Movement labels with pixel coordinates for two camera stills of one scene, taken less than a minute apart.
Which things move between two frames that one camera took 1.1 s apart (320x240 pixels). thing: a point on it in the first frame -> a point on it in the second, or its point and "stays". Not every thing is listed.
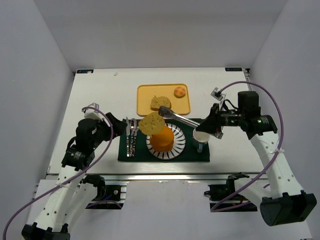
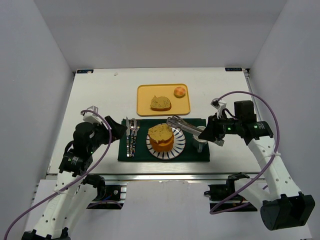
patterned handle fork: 133,126 stays
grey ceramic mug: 199,138 stays
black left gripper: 110,124 stays
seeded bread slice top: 152,123 -> 160,132
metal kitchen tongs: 167,113 -> 177,122
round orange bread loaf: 162,141 stays
